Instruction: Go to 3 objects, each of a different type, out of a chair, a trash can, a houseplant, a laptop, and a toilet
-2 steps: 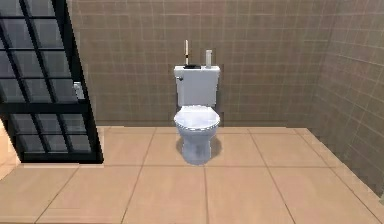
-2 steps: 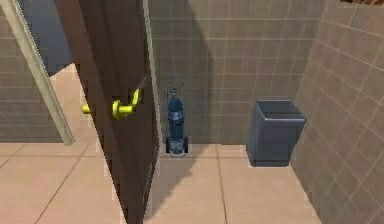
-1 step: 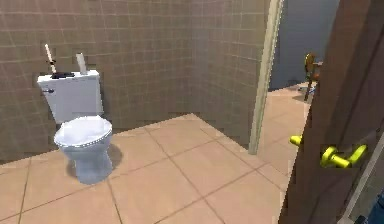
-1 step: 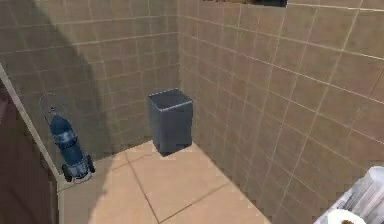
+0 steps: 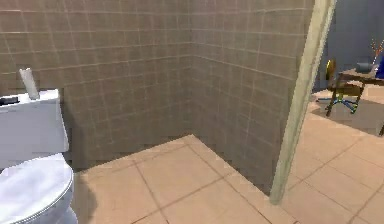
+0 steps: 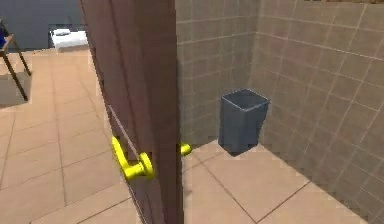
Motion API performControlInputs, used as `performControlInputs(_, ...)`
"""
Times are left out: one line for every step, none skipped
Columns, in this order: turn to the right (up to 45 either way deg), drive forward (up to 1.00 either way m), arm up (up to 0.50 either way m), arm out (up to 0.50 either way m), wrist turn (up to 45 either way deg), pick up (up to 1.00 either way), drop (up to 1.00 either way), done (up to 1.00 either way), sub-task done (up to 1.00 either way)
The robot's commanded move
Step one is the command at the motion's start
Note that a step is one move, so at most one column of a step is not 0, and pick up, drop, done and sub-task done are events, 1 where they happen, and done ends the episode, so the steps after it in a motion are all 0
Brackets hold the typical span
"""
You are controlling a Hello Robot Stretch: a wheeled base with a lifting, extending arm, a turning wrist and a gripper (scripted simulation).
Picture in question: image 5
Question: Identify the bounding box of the blue-legged office chair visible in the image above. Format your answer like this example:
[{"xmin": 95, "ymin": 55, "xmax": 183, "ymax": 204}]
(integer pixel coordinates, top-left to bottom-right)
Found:
[{"xmin": 315, "ymin": 58, "xmax": 360, "ymax": 115}]

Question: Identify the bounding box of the white toilet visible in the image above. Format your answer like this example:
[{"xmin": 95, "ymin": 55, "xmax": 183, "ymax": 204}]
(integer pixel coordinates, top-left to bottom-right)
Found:
[{"xmin": 0, "ymin": 88, "xmax": 79, "ymax": 224}]

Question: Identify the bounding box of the red twig houseplant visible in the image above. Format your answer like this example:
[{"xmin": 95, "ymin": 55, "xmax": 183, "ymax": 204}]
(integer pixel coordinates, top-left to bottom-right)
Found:
[{"xmin": 369, "ymin": 38, "xmax": 384, "ymax": 80}]

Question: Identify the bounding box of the dark brown wooden desk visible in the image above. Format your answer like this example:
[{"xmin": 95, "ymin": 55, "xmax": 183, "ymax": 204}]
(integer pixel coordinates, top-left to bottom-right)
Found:
[{"xmin": 325, "ymin": 67, "xmax": 384, "ymax": 137}]

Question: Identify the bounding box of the grey cylinder object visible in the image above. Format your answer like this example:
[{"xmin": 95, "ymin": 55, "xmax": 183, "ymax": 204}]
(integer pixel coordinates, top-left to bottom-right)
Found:
[{"xmin": 355, "ymin": 62, "xmax": 373, "ymax": 74}]

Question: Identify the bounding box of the black flat device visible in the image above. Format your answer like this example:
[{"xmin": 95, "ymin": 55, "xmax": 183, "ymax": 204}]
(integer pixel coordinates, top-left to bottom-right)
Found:
[{"xmin": 0, "ymin": 95, "xmax": 20, "ymax": 107}]

